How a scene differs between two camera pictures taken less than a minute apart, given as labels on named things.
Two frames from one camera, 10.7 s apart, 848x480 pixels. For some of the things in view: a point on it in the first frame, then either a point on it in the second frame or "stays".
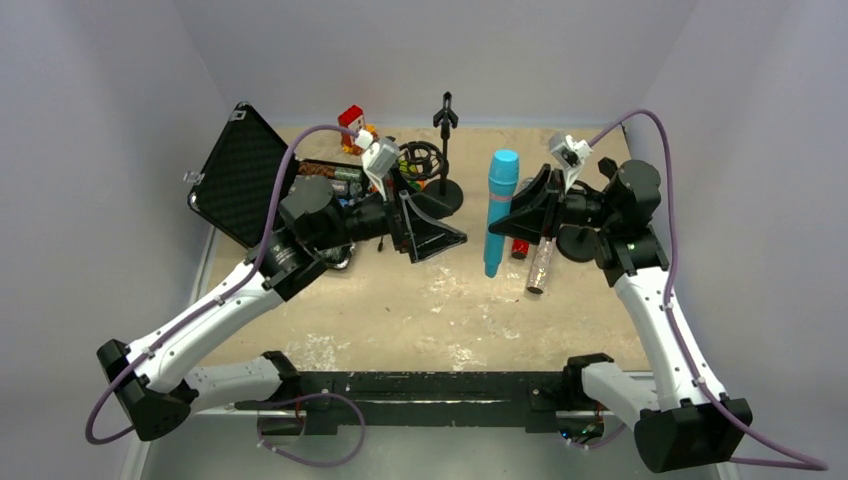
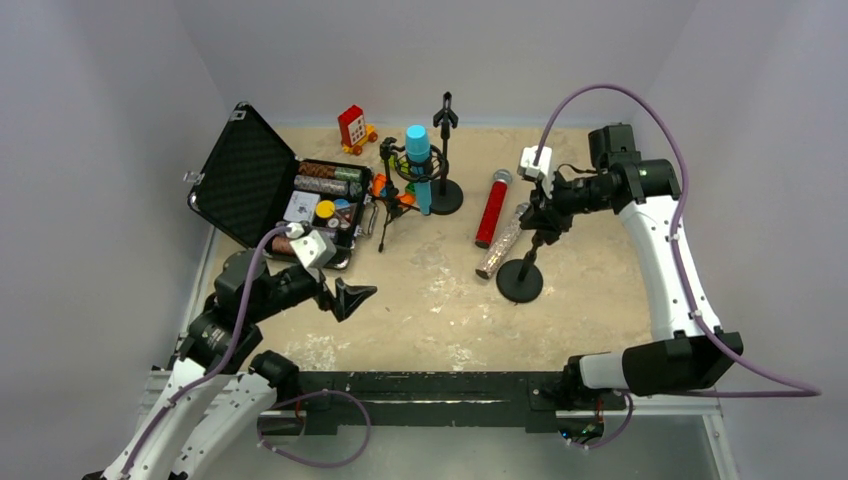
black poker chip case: [237, 179] stays
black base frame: [301, 401] stays
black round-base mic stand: [578, 243] → [519, 280]
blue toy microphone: [505, 170] → [418, 149]
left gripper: [398, 221] → [325, 292]
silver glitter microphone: [538, 272] → [502, 244]
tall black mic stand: [445, 192] stays
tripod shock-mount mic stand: [422, 160] stays
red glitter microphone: [519, 249] → [494, 208]
